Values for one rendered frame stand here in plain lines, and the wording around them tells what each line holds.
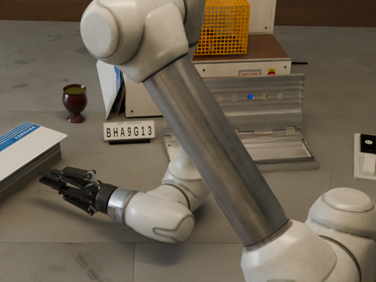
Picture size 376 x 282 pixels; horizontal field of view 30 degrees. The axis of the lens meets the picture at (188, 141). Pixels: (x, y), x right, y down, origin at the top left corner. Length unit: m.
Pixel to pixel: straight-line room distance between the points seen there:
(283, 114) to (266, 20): 0.44
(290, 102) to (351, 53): 0.79
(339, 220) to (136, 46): 0.53
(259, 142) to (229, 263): 0.57
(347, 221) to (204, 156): 0.33
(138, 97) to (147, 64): 1.05
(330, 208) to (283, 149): 0.76
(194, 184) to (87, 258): 0.32
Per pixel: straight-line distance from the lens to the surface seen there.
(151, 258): 1.75
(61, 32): 3.05
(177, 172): 1.76
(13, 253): 1.79
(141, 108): 2.33
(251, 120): 2.21
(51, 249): 1.79
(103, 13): 1.24
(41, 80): 2.63
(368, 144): 2.27
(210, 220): 1.88
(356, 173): 2.14
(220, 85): 2.17
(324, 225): 1.44
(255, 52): 2.39
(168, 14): 1.29
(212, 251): 1.78
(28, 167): 2.02
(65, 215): 1.90
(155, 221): 1.67
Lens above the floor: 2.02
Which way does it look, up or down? 30 degrees down
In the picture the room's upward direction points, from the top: 2 degrees clockwise
